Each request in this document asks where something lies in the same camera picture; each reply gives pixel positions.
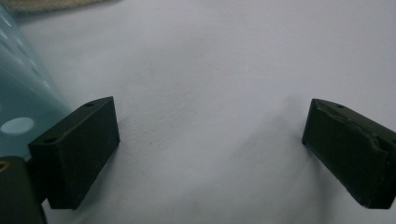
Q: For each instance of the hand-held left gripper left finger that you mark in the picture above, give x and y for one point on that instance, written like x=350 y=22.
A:
x=74 y=155

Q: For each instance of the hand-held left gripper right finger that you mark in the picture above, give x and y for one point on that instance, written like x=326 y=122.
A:
x=351 y=155

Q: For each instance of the teal plastic basket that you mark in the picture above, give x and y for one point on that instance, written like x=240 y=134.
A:
x=18 y=93

